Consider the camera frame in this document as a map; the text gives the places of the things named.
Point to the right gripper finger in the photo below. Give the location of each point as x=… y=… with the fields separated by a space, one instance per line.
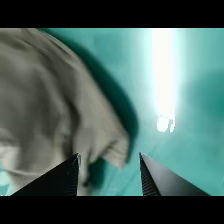
x=61 y=180

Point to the taupe shirt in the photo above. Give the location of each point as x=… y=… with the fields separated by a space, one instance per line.
x=43 y=96

